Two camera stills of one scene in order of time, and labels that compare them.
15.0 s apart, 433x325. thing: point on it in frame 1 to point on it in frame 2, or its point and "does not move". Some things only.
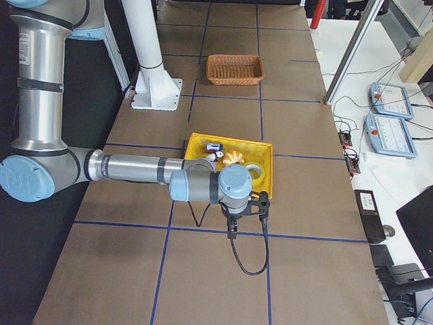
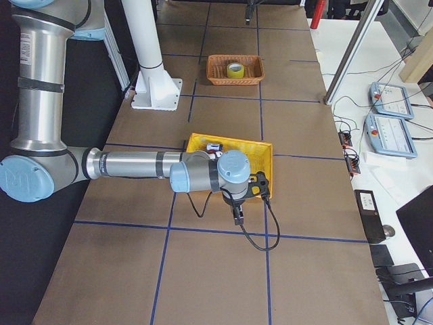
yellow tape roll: [256, 170] to [235, 70]
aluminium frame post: [358, 39] does not move
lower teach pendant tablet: [390, 136] does not move
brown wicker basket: [235, 69] does not move
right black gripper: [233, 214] to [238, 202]
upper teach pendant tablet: [390, 99] does not move
